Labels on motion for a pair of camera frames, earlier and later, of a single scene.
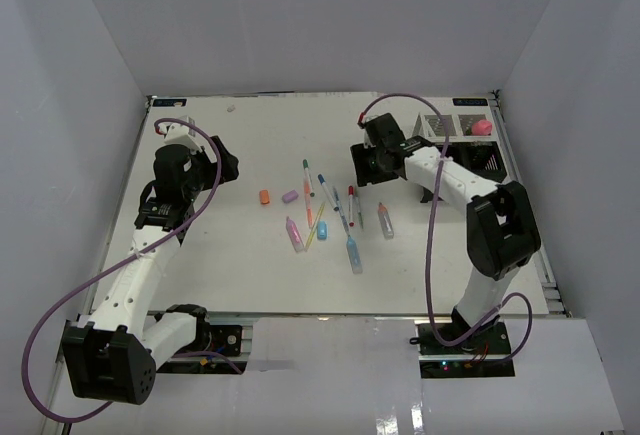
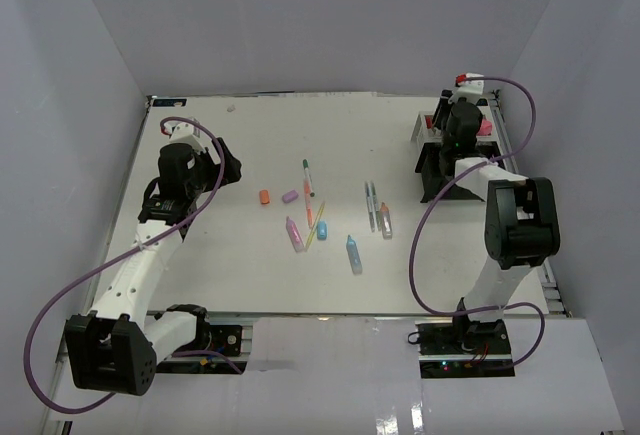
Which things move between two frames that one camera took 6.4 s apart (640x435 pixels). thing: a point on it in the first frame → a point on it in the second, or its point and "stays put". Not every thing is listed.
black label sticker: [169, 103] stays put
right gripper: [364, 176] → [443, 107]
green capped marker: [305, 164] stays put
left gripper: [228, 162] stays put
